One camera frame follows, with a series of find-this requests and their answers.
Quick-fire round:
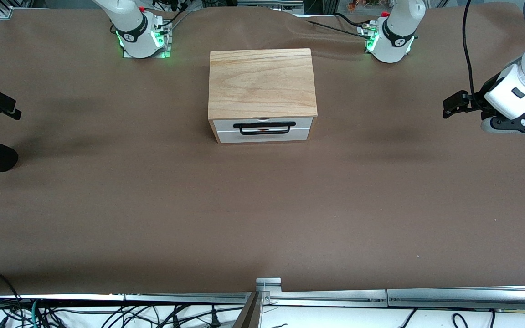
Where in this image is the aluminium diagonal strut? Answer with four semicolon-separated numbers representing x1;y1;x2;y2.
233;292;263;328

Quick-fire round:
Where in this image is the teal cable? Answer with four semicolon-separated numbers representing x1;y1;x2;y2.
28;300;41;328

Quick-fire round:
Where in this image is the brown table mat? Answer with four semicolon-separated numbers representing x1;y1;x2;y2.
0;5;525;294

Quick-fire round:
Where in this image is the white drawer with black handle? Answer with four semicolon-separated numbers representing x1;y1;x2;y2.
213;117;314;131

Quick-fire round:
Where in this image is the black cable on mat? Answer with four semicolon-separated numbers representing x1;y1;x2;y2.
306;19;372;38

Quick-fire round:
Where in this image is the aluminium frame rail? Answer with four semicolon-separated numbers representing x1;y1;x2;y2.
269;289;388;307
0;294;253;305
387;286;525;310

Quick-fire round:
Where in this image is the wooden drawer cabinet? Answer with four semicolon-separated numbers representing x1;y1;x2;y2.
208;48;319;144

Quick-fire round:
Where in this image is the black metal drawer handle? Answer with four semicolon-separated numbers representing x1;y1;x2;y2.
232;121;297;136

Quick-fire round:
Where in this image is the aluminium corner bracket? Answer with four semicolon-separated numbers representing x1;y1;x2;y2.
256;278;282;294

